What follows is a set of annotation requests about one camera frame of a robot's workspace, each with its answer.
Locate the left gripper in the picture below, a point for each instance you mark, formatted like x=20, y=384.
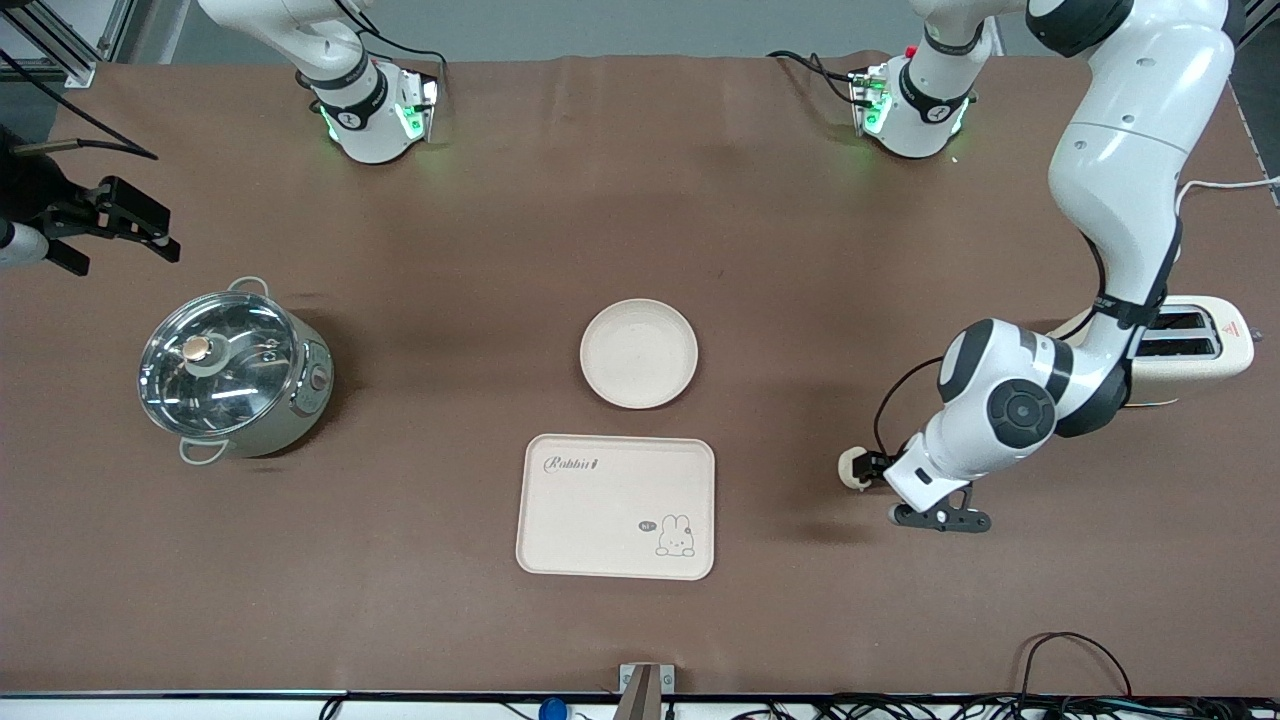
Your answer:
x=880, y=466

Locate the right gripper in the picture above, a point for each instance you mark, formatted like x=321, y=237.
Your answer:
x=35, y=195

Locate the small white bun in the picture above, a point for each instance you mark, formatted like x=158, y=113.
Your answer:
x=850, y=468

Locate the round beige plate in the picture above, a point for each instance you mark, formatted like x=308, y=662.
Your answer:
x=638, y=355

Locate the glass pot lid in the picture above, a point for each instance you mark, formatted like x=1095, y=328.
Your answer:
x=220, y=370

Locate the brown table mat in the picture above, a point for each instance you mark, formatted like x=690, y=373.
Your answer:
x=800, y=250

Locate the steel electric cooking pot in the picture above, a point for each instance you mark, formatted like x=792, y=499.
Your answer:
x=290, y=420

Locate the beige rabbit print tray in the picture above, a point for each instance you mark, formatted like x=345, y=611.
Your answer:
x=600, y=510

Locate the cream two-slot toaster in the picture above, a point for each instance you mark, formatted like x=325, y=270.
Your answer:
x=1225, y=350

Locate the green-lit left base connector box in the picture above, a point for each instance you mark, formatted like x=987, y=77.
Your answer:
x=868, y=100

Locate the blue round cap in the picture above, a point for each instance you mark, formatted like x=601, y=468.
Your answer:
x=552, y=710

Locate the aluminium frame profile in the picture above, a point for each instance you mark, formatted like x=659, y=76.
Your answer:
x=70, y=55
x=1255, y=30

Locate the grey metal camera bracket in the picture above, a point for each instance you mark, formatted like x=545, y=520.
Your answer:
x=645, y=690

